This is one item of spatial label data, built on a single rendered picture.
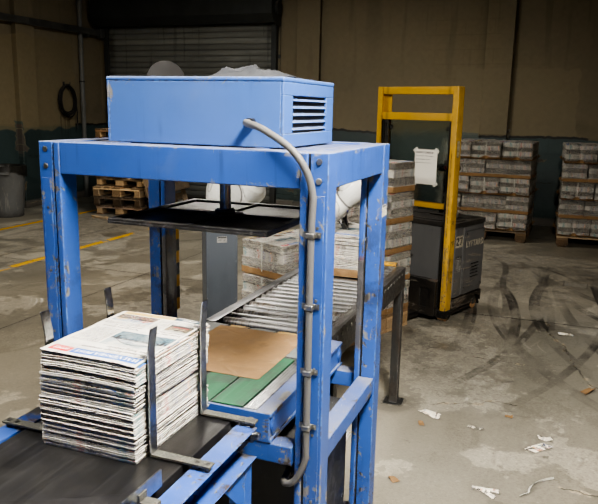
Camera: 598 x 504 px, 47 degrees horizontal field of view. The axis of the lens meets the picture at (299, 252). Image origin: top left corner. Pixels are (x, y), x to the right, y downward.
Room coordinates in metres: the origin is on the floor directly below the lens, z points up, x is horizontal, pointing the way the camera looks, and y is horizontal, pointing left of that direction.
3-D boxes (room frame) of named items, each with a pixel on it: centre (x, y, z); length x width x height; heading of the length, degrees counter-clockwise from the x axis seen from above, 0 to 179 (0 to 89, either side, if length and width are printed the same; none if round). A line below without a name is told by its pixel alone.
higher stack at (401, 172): (5.25, -0.64, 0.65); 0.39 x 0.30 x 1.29; 48
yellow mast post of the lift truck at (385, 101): (5.79, -0.68, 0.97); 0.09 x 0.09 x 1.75; 48
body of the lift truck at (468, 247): (5.85, -1.17, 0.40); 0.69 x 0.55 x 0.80; 48
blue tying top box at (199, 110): (2.30, 0.25, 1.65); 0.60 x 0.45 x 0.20; 69
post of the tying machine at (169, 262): (2.73, 0.55, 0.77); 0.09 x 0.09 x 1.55; 69
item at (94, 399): (1.76, 0.45, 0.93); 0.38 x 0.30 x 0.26; 159
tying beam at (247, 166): (2.30, 0.25, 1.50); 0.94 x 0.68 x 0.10; 69
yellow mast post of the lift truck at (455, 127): (5.35, -1.17, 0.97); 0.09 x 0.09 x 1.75; 48
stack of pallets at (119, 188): (10.99, 2.60, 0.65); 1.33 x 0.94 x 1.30; 163
